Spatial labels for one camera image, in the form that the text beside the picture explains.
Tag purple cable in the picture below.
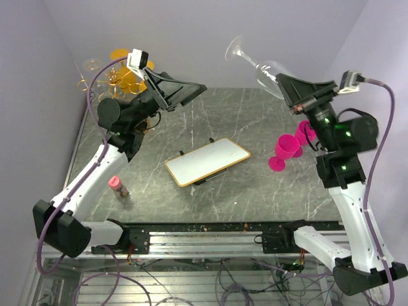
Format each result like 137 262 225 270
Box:
35 56 130 275
360 78 396 306

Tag white tablet yellow frame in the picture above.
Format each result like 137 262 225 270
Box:
166 138 251 187

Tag yellow wine glass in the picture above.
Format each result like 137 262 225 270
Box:
110 48 139 94
139 60 155 92

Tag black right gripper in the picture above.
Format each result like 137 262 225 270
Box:
274 74 337 150

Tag gold wire wine glass rack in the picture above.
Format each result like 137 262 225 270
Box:
91 65 147 104

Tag yellow wine glass front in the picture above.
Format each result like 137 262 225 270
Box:
139 60 155 92

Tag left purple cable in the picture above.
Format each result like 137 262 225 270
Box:
35 56 130 275

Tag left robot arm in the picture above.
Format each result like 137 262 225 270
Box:
33 68 207 258

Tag small bottle pink cap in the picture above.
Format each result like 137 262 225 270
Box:
108 176 129 200

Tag black wire tablet stand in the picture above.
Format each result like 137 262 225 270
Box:
178 137 228 186

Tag yellow wine glass rear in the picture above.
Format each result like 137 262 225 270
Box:
110 48 139 94

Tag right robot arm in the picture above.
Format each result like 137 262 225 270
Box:
276 71 407 296

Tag cable tangle under table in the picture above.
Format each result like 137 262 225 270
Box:
73 251 335 306

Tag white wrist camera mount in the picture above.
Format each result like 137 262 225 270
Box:
126 48 149 80
338 70 365 94

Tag aluminium mounting rail frame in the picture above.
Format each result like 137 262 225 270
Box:
18 229 383 306

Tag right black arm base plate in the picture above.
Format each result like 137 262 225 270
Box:
254 220 308 254

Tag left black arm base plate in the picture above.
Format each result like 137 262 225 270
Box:
91 227 150 254

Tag pink wine glass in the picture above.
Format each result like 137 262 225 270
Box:
293 120 317 158
268 134 300 171

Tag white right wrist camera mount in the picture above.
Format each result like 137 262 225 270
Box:
338 70 365 94

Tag clear wine glass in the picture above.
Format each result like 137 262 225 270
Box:
75 58 102 79
224 35 295 99

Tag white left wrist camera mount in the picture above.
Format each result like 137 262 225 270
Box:
126 48 149 80

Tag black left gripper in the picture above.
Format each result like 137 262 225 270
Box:
127 67 206 129

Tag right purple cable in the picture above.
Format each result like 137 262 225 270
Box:
360 78 396 306

